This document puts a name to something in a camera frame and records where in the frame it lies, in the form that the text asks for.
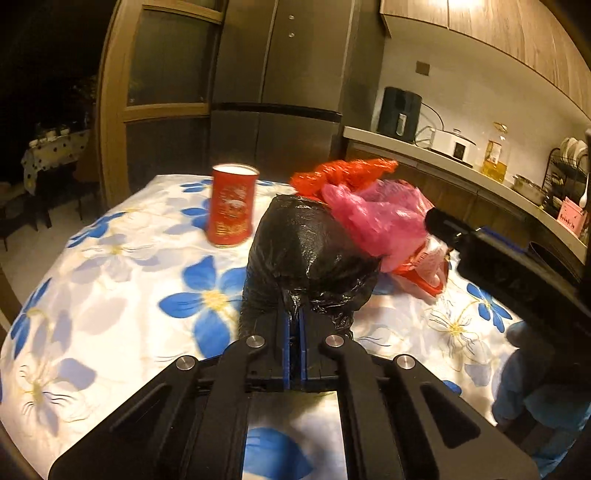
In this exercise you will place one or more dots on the grey refrigerator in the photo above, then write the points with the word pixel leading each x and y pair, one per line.
pixel 277 69

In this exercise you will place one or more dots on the table with spotted cloth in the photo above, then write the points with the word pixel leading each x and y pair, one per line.
pixel 51 152

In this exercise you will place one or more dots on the black dish rack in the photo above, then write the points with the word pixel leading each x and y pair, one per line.
pixel 551 180

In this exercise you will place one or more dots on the blue floral tablecloth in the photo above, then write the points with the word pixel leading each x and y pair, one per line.
pixel 115 300

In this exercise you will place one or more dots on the red cylindrical can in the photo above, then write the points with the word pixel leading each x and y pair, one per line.
pixel 231 207

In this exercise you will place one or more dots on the white electric cooker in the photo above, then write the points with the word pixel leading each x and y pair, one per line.
pixel 455 145

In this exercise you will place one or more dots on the person's right forearm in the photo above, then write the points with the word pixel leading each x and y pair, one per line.
pixel 545 406

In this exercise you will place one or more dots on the dark wooden chair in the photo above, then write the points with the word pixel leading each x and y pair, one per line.
pixel 64 189

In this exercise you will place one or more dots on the wooden upper cabinets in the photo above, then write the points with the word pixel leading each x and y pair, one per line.
pixel 485 32

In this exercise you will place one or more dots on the white plate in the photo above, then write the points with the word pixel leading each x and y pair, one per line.
pixel 565 148
pixel 579 150

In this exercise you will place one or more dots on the black air fryer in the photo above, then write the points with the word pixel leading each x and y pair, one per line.
pixel 399 110

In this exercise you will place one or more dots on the pink utensil box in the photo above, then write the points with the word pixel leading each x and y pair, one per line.
pixel 569 217

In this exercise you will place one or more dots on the black garbage bag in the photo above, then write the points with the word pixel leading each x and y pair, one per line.
pixel 304 244

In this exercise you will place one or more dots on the steel basin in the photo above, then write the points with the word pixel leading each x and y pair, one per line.
pixel 528 190

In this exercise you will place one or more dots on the white spoon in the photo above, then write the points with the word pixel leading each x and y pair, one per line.
pixel 585 194

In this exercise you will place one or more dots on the red and white plastic bag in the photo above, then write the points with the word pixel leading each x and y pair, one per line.
pixel 427 270

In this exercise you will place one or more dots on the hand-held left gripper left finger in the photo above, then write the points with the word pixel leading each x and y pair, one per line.
pixel 289 337

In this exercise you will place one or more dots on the wall socket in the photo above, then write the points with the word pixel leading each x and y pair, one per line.
pixel 421 67

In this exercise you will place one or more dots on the pink plastic bag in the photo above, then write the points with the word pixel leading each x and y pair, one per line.
pixel 374 221

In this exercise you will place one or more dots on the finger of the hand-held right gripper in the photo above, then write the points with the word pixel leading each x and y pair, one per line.
pixel 503 241
pixel 441 226

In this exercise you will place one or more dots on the cooking oil bottle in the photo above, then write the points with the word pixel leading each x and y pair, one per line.
pixel 494 159

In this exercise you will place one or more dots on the wooden door with glass panels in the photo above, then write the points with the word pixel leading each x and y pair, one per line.
pixel 115 92

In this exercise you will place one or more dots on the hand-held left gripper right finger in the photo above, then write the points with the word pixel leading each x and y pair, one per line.
pixel 303 341

